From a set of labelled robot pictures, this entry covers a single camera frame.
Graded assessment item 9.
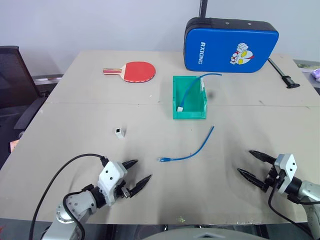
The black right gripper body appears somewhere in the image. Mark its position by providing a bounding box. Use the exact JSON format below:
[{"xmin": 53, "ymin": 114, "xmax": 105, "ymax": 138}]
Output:
[{"xmin": 261, "ymin": 163, "xmax": 285, "ymax": 193}]

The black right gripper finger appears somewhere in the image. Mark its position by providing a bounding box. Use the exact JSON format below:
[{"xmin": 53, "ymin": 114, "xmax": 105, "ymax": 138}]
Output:
[
  {"xmin": 248, "ymin": 150, "xmax": 278, "ymax": 166},
  {"xmin": 236, "ymin": 168, "xmax": 267, "ymax": 193}
]

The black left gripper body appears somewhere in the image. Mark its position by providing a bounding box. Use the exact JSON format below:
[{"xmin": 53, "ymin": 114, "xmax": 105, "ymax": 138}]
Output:
[{"xmin": 113, "ymin": 180, "xmax": 133, "ymax": 200}]

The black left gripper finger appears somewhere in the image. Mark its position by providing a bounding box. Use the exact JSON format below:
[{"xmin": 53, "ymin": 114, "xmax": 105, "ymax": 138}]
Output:
[
  {"xmin": 128, "ymin": 174, "xmax": 153, "ymax": 199},
  {"xmin": 121, "ymin": 159, "xmax": 139, "ymax": 172}
]

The small white connector block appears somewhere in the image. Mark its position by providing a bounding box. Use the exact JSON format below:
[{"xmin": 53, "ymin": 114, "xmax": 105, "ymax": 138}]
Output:
[{"xmin": 112, "ymin": 126, "xmax": 126, "ymax": 140}]

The grey rounded robot body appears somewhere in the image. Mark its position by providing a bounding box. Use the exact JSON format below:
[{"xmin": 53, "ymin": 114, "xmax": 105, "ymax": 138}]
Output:
[{"xmin": 141, "ymin": 228, "xmax": 270, "ymax": 240}]

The green plastic bin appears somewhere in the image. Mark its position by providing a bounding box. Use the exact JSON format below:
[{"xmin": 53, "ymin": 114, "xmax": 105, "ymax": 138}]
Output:
[{"xmin": 171, "ymin": 75, "xmax": 208, "ymax": 120}]

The black rod tool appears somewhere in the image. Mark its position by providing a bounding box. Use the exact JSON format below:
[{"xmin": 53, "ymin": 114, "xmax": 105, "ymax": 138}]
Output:
[{"xmin": 267, "ymin": 58, "xmax": 301, "ymax": 89}]

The red table tennis paddle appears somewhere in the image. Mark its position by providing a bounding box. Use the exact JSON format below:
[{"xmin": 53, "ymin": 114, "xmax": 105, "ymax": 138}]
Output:
[{"xmin": 102, "ymin": 61, "xmax": 157, "ymax": 84}]

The blue RXIONG kick pad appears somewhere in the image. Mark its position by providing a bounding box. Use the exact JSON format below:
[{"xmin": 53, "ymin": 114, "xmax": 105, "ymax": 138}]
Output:
[{"xmin": 183, "ymin": 16, "xmax": 280, "ymax": 74}]

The orange box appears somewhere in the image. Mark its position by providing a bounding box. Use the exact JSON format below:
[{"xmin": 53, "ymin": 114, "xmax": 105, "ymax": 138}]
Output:
[{"xmin": 9, "ymin": 139, "xmax": 21, "ymax": 154}]

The black office chair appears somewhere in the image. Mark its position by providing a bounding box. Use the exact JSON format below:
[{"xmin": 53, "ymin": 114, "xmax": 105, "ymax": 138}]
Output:
[{"xmin": 0, "ymin": 45, "xmax": 50, "ymax": 131}]

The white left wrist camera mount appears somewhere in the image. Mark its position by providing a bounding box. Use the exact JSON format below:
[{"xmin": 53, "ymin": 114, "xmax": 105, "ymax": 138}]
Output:
[{"xmin": 98, "ymin": 161, "xmax": 128, "ymax": 207}]

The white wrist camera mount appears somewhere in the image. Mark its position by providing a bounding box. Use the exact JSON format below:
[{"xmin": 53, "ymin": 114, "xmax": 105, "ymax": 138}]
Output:
[
  {"xmin": 98, "ymin": 161, "xmax": 128, "ymax": 207},
  {"xmin": 274, "ymin": 153, "xmax": 298, "ymax": 195}
]

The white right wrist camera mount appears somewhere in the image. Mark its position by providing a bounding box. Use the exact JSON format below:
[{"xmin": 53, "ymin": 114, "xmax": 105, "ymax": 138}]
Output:
[{"xmin": 274, "ymin": 153, "xmax": 298, "ymax": 195}]

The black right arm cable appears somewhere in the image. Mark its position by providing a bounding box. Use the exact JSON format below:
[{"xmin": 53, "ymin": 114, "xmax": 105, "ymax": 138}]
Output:
[{"xmin": 267, "ymin": 184, "xmax": 313, "ymax": 240}]

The blue Ethernet cable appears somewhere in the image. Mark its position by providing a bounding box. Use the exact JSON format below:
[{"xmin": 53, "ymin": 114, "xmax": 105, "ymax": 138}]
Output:
[
  {"xmin": 156, "ymin": 125, "xmax": 215, "ymax": 164},
  {"xmin": 176, "ymin": 72, "xmax": 223, "ymax": 113}
]

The grey metal rail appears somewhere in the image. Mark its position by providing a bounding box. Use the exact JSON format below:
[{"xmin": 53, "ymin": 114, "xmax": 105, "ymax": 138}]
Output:
[{"xmin": 32, "ymin": 73, "xmax": 65, "ymax": 87}]

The black strap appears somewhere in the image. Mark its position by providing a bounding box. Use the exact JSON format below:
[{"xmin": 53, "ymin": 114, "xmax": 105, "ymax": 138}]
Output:
[{"xmin": 198, "ymin": 0, "xmax": 209, "ymax": 19}]

